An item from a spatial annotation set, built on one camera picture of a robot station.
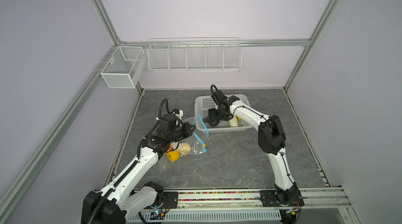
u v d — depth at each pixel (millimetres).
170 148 685
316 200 747
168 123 578
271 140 561
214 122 961
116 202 394
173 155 826
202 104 1052
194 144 778
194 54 986
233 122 964
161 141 568
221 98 788
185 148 827
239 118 667
